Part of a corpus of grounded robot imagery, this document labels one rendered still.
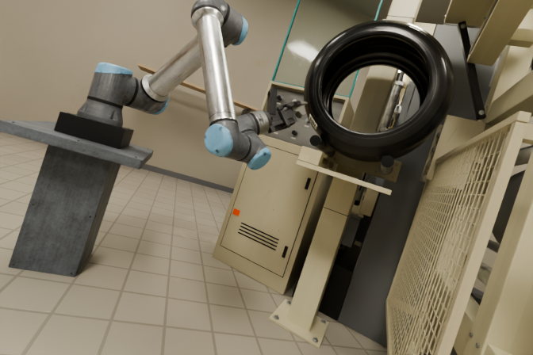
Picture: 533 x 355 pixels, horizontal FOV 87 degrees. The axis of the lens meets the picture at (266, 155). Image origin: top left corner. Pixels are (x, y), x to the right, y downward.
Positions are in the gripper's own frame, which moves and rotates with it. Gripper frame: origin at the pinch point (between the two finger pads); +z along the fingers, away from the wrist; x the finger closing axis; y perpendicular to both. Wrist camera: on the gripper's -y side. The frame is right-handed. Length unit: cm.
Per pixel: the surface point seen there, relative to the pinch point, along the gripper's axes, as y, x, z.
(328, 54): -13.4, 9.8, 13.8
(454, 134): 37, 15, 54
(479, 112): 33, 22, 63
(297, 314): 92, -49, -23
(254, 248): 60, -87, -20
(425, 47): 2.3, 32.1, 34.9
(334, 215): 53, -30, 9
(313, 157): 22.3, -0.7, -6.1
